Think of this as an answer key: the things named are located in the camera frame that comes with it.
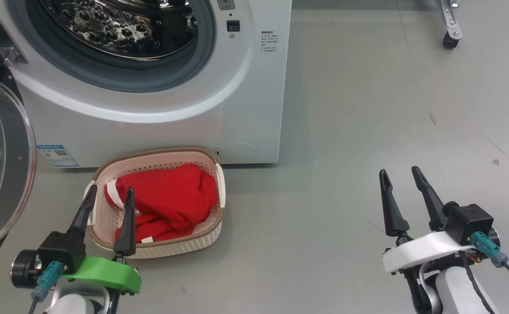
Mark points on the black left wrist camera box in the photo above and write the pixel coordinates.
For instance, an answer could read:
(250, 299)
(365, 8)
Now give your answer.
(62, 250)

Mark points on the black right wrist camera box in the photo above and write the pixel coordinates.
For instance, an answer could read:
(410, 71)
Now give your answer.
(470, 222)

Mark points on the grey warning label sticker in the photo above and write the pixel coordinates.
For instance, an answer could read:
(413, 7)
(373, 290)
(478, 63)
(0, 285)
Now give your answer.
(226, 4)

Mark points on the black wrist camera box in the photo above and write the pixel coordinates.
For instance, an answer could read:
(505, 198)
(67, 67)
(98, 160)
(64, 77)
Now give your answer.
(62, 250)
(470, 222)

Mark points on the blue energy label sticker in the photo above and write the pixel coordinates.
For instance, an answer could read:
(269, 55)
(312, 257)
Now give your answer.
(58, 156)

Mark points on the grey washing machine door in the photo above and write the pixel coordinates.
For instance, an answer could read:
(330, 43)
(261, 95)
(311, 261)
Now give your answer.
(1, 174)

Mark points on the metal partition leg with caster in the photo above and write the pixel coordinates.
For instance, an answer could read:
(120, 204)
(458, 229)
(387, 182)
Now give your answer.
(450, 22)

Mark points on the white front-load washing machine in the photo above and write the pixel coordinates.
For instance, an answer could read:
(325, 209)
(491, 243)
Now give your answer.
(149, 131)

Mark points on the cream perforated laundry basket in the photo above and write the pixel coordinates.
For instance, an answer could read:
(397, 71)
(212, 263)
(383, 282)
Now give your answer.
(184, 248)

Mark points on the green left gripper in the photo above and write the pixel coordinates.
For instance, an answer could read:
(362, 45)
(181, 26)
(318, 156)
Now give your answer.
(106, 272)

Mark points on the red garment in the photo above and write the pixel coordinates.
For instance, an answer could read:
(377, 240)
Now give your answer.
(171, 196)

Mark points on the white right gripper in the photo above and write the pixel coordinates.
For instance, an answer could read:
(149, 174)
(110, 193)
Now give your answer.
(420, 253)

